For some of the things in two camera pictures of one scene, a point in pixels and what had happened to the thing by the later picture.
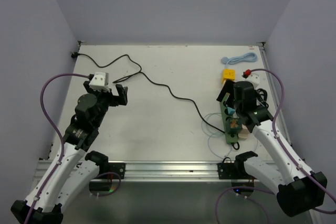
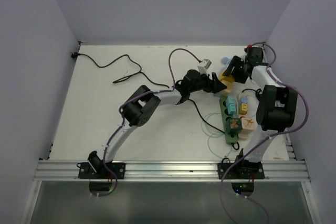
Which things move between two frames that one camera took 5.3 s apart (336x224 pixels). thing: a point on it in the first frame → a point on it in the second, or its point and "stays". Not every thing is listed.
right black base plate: x=233 y=170 stays
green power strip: x=230 y=138 stays
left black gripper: x=122 y=93 → x=212 y=86
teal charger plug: x=230 y=110 stays
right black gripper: x=228 y=87 → x=237 y=61
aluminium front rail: x=160 y=171 stays
